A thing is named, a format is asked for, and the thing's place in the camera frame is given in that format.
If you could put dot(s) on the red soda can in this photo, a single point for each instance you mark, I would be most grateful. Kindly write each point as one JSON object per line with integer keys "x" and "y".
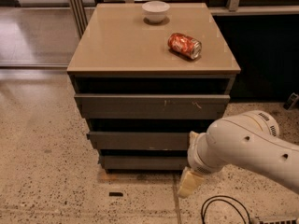
{"x": 185, "y": 45}

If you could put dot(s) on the grey top drawer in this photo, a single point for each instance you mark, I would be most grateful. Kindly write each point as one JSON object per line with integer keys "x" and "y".
{"x": 155, "y": 106}

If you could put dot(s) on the grey drawer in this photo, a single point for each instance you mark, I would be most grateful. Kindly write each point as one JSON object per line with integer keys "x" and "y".
{"x": 139, "y": 141}
{"x": 142, "y": 163}
{"x": 155, "y": 106}

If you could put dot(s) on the grey drawer cabinet beige top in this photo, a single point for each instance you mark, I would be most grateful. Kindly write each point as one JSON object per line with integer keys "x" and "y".
{"x": 122, "y": 53}

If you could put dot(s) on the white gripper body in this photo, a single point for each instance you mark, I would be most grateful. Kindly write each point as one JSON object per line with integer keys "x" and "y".
{"x": 196, "y": 157}

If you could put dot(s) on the grey bottom drawer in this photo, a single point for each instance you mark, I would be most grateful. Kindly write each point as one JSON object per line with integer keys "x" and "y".
{"x": 142, "y": 163}

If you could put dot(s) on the white ceramic bowl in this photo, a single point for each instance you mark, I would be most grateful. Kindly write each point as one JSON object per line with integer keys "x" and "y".
{"x": 155, "y": 11}

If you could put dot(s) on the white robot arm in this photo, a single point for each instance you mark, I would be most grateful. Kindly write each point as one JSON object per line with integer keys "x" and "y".
{"x": 250, "y": 141}

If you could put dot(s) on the small black floor object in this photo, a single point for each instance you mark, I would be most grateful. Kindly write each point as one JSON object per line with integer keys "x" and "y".
{"x": 116, "y": 194}

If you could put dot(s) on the metal window frame post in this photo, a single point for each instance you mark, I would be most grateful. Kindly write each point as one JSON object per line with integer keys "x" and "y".
{"x": 79, "y": 16}

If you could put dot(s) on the dark block near wall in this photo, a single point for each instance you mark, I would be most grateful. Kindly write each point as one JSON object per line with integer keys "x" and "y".
{"x": 291, "y": 102}

